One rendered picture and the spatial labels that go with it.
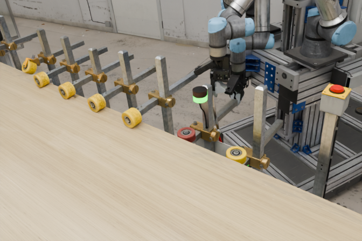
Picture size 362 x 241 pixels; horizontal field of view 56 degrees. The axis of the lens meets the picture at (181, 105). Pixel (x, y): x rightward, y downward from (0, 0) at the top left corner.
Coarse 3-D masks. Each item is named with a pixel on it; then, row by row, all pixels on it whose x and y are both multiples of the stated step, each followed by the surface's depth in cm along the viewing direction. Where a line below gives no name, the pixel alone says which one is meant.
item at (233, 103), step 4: (232, 100) 177; (236, 100) 176; (228, 104) 173; (232, 104) 173; (236, 104) 177; (224, 108) 171; (228, 108) 171; (232, 108) 174; (220, 112) 168; (224, 112) 169; (228, 112) 172; (220, 116) 167; (224, 116) 170; (196, 132) 156; (200, 132) 156; (196, 136) 154; (200, 136) 157; (196, 140) 155
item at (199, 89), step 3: (195, 87) 142; (198, 87) 142; (201, 87) 141; (204, 87) 141; (195, 90) 140; (198, 90) 139; (201, 90) 139; (204, 90) 139; (207, 99) 144; (204, 102) 146; (207, 102) 145; (201, 108) 145; (204, 111) 147; (204, 114) 148
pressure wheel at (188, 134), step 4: (184, 128) 151; (188, 128) 151; (180, 132) 149; (184, 132) 149; (188, 132) 149; (192, 132) 148; (180, 136) 147; (184, 136) 146; (188, 136) 146; (192, 136) 146; (188, 140) 146; (192, 140) 147
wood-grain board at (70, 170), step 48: (0, 96) 193; (48, 96) 188; (0, 144) 154; (48, 144) 151; (96, 144) 148; (144, 144) 145; (192, 144) 142; (0, 192) 128; (48, 192) 125; (96, 192) 123; (144, 192) 122; (192, 192) 120; (240, 192) 118; (288, 192) 116; (0, 240) 109; (48, 240) 107; (96, 240) 106; (144, 240) 104; (192, 240) 103; (240, 240) 102; (288, 240) 100; (336, 240) 99
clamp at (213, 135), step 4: (192, 124) 160; (200, 124) 159; (192, 128) 158; (196, 128) 157; (200, 128) 156; (204, 132) 155; (208, 132) 153; (212, 132) 153; (216, 132) 153; (204, 136) 156; (208, 136) 154; (212, 136) 153; (216, 136) 154; (208, 140) 155; (212, 140) 154; (216, 140) 155
